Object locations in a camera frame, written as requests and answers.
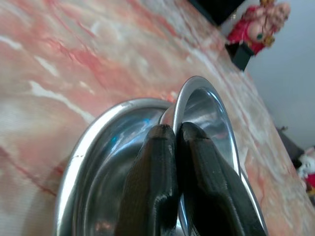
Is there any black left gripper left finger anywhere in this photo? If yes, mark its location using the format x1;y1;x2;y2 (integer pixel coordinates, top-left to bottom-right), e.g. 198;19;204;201
116;124;180;236

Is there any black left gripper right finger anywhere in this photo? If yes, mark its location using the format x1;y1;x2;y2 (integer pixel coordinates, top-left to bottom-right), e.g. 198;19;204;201
176;122;261;236

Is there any small steel plate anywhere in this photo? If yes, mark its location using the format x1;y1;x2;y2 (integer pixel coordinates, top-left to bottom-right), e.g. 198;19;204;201
159;75;268;236

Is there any large steel plate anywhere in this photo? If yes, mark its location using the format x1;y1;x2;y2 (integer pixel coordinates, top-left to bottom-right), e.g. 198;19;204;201
54;97;188;236

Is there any white red small figurine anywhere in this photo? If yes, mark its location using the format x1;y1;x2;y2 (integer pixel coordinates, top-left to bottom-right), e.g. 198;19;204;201
292;147;315;197

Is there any black figurine stand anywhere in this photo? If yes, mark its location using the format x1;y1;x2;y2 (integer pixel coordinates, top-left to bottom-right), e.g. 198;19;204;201
224;42;254;72

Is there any pink red deity figurine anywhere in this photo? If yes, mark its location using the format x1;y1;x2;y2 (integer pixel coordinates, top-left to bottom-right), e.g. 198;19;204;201
227;0;291;56

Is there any black box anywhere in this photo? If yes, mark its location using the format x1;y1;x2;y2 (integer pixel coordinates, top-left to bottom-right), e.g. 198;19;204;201
187;0;262;26

